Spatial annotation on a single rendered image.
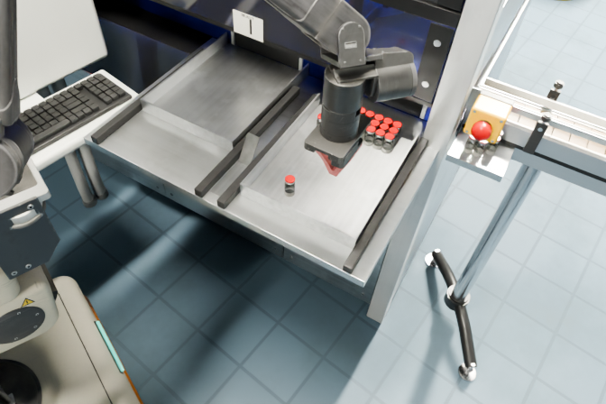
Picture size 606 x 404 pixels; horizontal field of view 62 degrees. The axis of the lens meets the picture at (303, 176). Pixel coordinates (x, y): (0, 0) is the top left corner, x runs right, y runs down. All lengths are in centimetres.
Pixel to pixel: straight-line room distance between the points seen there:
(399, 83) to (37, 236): 65
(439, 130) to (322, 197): 31
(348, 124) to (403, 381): 126
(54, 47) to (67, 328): 79
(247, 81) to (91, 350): 87
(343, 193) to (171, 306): 104
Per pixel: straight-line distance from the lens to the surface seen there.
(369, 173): 111
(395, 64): 72
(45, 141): 135
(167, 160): 114
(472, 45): 104
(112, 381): 156
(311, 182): 107
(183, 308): 192
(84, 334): 164
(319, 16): 65
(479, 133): 109
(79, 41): 153
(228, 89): 130
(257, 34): 126
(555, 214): 246
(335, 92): 68
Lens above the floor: 169
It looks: 48 degrees down
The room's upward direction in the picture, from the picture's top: 4 degrees clockwise
